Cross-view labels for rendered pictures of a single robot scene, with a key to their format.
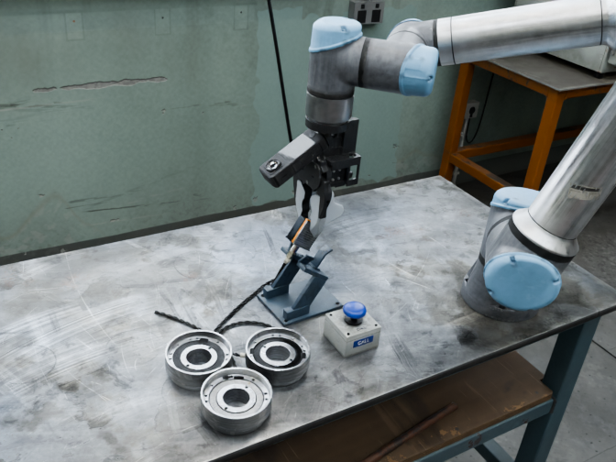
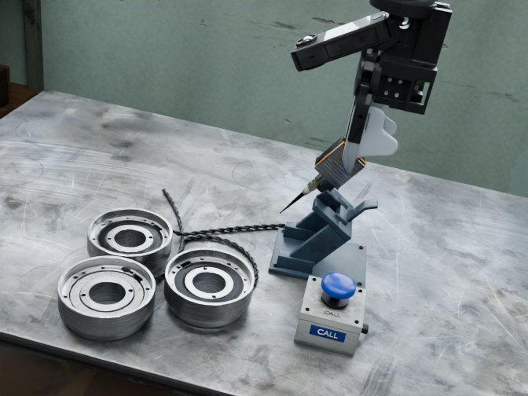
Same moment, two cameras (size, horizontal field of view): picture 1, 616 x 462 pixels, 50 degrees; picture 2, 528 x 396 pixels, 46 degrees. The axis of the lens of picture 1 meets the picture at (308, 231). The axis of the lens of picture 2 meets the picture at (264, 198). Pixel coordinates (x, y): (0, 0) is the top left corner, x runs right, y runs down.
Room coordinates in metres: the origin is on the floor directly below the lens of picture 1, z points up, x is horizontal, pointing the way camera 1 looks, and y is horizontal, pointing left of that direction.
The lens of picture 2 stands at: (0.41, -0.37, 1.30)
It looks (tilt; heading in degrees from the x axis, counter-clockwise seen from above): 31 degrees down; 39
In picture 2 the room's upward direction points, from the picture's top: 10 degrees clockwise
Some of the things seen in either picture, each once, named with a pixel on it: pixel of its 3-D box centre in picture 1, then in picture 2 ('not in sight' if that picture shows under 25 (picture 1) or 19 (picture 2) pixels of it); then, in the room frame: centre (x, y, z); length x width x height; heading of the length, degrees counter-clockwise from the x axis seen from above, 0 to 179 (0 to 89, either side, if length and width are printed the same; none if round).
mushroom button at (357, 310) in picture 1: (353, 317); (335, 296); (0.91, -0.09, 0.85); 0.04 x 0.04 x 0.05
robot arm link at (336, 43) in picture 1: (335, 57); not in sight; (1.02, -0.02, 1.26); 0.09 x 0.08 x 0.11; 78
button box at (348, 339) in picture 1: (355, 328); (335, 314); (0.91, -0.10, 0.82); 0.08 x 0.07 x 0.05; 123
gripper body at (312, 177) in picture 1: (327, 151); (397, 52); (1.02, -0.02, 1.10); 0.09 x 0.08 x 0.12; 125
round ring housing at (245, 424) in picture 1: (236, 401); (107, 298); (0.72, 0.08, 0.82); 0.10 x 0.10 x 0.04
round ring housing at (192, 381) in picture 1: (199, 360); (130, 243); (0.80, 0.15, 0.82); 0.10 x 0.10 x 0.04
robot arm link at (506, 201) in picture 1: (520, 226); not in sight; (1.07, -0.38, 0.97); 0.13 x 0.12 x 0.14; 168
